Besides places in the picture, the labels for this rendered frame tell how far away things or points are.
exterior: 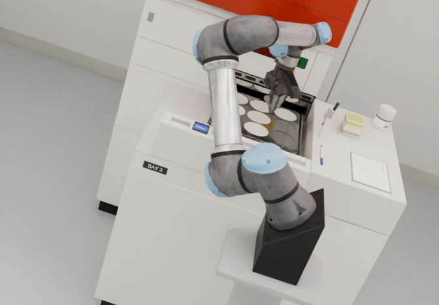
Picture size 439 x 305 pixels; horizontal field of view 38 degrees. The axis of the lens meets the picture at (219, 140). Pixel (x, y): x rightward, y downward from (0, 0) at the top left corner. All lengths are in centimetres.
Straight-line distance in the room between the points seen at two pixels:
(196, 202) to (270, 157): 61
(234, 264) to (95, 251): 125
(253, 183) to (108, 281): 102
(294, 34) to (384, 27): 219
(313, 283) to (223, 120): 56
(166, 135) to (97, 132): 171
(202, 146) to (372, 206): 63
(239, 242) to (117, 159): 121
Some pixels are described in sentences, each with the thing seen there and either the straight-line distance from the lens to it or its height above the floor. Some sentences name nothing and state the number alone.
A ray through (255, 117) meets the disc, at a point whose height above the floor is 90.
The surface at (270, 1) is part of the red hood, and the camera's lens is 261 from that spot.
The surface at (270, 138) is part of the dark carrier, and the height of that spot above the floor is 90.
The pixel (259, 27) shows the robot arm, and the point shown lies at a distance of 195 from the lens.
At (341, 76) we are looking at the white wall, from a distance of 436.
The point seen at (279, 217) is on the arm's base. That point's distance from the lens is 188.
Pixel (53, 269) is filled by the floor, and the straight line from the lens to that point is 296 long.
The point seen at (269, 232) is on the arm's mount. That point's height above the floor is 94.
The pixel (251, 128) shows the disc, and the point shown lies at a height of 90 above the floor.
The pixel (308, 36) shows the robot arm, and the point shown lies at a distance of 219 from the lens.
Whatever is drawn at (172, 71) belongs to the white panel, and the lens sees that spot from 283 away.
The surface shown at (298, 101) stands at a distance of 279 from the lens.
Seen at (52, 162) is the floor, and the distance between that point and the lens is 359.
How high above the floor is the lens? 204
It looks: 29 degrees down
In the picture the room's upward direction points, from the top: 19 degrees clockwise
